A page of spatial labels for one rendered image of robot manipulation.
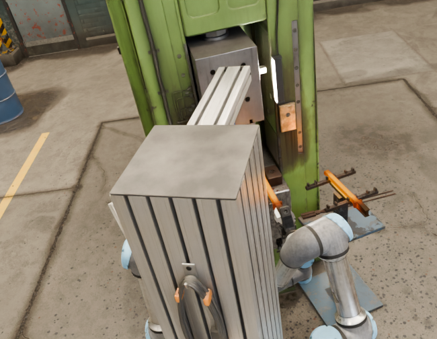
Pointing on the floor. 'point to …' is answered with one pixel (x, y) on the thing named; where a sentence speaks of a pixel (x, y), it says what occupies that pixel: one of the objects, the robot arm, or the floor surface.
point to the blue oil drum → (3, 95)
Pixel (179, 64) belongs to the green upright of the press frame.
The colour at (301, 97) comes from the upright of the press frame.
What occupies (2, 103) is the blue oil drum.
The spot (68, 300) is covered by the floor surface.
